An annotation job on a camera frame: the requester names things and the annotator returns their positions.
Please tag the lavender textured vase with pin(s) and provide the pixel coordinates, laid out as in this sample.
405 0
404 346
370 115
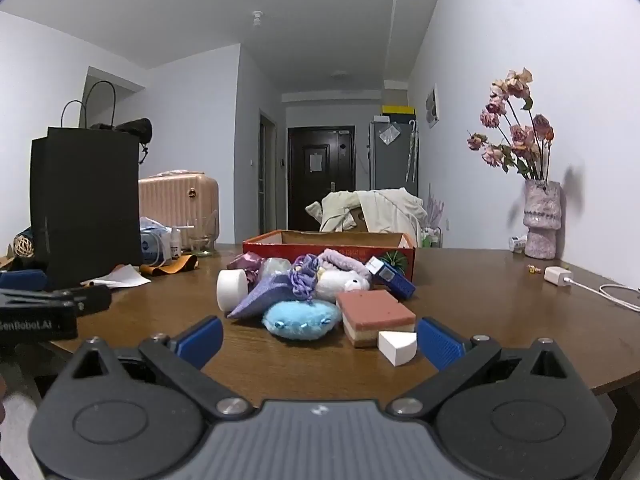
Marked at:
542 217

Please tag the mauve satin scrunchie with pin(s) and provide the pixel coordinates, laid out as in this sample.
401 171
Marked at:
249 263

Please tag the wall picture frame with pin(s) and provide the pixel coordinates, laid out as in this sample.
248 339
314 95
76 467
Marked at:
432 107

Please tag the pink layered sponge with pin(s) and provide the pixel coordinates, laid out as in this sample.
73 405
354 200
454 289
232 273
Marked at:
368 312

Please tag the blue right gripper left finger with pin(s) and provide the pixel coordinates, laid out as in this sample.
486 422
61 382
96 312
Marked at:
200 343

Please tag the dark entrance door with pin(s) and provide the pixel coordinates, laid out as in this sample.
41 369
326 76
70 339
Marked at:
321 160

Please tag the blue plush toy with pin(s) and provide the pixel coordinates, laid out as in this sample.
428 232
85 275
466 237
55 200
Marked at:
301 320

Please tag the pink suitcase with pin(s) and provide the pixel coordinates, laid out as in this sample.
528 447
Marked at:
174 197

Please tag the white paper sheet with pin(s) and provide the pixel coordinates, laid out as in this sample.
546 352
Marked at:
122 277

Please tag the grey refrigerator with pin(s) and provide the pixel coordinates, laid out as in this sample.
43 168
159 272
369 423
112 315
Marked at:
393 153

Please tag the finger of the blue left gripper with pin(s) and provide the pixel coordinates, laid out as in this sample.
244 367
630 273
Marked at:
23 279

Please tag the blue white package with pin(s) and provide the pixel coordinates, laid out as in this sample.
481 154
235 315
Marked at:
155 242

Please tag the dried pink roses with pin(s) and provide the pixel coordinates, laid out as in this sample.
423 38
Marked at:
514 137

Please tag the white foam cylinder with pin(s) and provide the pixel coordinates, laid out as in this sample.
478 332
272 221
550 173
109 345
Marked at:
231 289

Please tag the black paper bag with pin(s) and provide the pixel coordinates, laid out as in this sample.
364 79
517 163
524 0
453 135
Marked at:
84 200

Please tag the purple cloth with scrunchie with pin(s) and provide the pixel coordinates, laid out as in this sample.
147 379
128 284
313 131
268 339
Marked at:
298 283

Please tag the small yellow trinket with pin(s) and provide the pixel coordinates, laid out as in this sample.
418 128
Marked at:
533 269

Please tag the white foam wedge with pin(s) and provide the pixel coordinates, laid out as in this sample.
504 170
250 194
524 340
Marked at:
399 348

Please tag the glass cup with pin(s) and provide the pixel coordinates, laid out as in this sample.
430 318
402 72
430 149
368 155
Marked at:
202 233

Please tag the iridescent plastic bag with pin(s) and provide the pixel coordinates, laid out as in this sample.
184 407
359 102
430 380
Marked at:
273 266

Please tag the blue tissue pack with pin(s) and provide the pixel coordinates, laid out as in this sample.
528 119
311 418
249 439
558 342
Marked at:
395 282

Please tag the white and yellow alpaca plush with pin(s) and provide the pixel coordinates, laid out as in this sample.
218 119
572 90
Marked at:
331 283

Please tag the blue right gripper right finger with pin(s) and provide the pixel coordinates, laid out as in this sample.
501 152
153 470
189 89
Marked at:
438 344

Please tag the cream jacket on box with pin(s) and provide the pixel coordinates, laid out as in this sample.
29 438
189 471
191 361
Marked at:
392 210

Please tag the yellow box on refrigerator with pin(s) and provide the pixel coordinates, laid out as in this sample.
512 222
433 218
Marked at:
398 110

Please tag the white charger adapter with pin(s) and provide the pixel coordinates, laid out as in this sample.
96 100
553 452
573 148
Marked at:
558 276

